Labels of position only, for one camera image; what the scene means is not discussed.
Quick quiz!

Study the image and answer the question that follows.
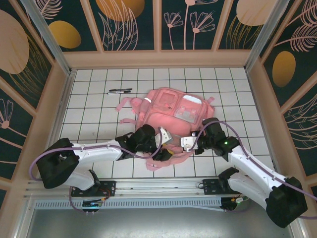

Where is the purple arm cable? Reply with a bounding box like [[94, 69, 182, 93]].
[[29, 127, 165, 215], [192, 121, 317, 220]]

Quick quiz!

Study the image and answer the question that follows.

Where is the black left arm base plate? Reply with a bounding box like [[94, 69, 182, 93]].
[[71, 180, 117, 198]]

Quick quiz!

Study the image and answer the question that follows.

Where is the aluminium mounting rail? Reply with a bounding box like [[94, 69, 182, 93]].
[[24, 175, 295, 199]]

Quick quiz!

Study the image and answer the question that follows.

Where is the aluminium frame post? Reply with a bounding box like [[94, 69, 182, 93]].
[[21, 0, 75, 75], [244, 0, 290, 70]]

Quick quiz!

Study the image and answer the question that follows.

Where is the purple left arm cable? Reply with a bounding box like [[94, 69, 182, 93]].
[[29, 127, 165, 215]]

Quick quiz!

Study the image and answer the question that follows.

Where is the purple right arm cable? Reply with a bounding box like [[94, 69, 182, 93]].
[[192, 121, 317, 220]]

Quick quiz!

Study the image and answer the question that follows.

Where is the pink backpack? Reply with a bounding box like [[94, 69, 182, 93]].
[[115, 87, 216, 172]]

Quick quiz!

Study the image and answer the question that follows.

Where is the grey slotted cable duct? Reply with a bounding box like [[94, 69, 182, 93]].
[[34, 198, 225, 211]]

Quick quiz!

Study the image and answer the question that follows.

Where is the aluminium side rail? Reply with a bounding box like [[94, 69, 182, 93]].
[[39, 70, 76, 179]]

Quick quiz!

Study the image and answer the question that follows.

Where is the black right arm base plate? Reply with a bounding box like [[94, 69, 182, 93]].
[[202, 178, 248, 196]]

